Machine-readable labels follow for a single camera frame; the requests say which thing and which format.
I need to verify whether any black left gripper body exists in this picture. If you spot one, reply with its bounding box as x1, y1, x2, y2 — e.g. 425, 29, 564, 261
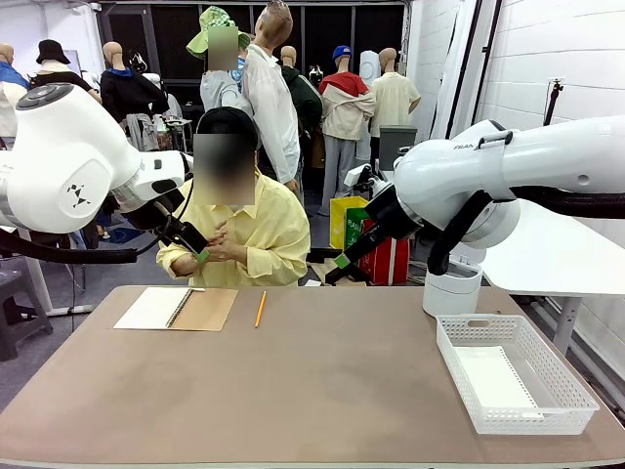
119, 189, 189, 236

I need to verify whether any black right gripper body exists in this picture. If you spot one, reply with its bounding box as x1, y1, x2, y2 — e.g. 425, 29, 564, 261
364, 182, 424, 241

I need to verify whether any spiral notebook brown cover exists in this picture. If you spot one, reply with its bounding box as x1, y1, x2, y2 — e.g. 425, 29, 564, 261
113, 286, 240, 333

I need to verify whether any white paper sheet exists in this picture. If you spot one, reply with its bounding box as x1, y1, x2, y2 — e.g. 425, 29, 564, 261
451, 345, 545, 419

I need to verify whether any person right forearm yellow sleeve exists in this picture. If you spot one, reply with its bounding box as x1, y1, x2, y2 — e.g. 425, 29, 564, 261
156, 241, 204, 280

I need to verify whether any person left forearm yellow sleeve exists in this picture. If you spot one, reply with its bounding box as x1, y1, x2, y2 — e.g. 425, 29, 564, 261
243, 238, 312, 287

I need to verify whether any person right hand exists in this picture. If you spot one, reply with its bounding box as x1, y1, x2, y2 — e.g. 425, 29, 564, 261
199, 220, 230, 259

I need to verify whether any person left hand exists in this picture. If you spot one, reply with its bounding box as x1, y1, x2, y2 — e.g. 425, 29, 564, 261
209, 240, 250, 266

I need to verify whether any green recycling bag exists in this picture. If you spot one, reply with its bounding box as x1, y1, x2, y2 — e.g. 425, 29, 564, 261
344, 206, 373, 266

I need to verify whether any red recycling bag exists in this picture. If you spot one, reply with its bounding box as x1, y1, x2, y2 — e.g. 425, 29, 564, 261
359, 219, 412, 286

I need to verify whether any yellow recycling bag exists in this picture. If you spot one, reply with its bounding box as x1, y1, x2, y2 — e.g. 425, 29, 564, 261
329, 195, 371, 251

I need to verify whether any small white table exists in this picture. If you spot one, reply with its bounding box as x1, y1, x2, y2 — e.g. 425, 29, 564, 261
390, 237, 402, 286

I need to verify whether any black floor stand base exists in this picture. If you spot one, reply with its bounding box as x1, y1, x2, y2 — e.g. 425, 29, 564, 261
307, 246, 373, 287

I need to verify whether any grey bin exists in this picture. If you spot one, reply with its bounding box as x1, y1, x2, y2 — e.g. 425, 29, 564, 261
378, 125, 419, 171

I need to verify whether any person torso yellow shirt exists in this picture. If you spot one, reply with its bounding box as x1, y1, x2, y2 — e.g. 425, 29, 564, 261
156, 168, 312, 288

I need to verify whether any yellow pencil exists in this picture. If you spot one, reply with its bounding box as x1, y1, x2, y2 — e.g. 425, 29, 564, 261
253, 290, 269, 329

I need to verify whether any white round trash bin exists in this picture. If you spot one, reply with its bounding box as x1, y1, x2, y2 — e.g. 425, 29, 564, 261
422, 243, 484, 320

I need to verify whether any mannequin blue cap red jacket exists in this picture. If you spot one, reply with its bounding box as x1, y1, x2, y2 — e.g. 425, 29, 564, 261
317, 45, 377, 217

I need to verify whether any mannequin cream shirt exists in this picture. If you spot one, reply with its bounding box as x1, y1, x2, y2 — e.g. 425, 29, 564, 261
369, 47, 422, 162

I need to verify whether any black cap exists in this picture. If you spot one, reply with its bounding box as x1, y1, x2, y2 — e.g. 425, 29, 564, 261
195, 106, 261, 141

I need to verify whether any mannequin black hoodie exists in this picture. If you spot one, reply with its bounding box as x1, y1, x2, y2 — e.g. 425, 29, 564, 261
100, 41, 170, 153

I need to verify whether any mannequin green checked hat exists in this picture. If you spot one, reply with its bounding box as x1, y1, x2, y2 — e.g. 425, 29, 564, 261
186, 5, 253, 116

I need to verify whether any mannequin dark green jacket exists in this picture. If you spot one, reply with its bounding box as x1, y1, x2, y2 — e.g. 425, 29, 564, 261
279, 45, 324, 170

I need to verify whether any white torso form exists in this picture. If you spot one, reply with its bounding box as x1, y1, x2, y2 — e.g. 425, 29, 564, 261
358, 50, 383, 162

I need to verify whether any white leaning panel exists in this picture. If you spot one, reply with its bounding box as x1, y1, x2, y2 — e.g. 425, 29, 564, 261
429, 0, 489, 143

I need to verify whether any grey plastic stool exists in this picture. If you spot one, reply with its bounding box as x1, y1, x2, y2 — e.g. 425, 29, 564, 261
0, 267, 54, 363

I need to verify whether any tall mannequin white shirt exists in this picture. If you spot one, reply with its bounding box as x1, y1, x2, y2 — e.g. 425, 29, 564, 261
241, 0, 302, 196

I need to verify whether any large white side table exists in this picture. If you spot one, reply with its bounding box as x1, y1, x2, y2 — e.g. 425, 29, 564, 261
480, 199, 625, 356

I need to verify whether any mannequin black bucket hat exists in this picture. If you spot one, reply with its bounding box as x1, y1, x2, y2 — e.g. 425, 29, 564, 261
29, 39, 102, 105

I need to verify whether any mannequin blue white jacket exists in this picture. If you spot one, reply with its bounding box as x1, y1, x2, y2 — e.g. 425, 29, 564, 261
0, 42, 31, 150

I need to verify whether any black tripod pole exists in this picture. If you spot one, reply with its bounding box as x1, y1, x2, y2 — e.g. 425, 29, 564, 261
543, 77, 565, 126

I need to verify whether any white plastic mesh basket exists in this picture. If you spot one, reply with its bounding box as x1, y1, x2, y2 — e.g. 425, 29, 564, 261
436, 315, 601, 436

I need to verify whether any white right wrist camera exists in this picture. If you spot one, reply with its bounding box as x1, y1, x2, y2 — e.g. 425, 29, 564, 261
344, 164, 388, 197

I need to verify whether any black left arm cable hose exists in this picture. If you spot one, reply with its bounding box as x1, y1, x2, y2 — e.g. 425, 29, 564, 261
0, 228, 139, 266

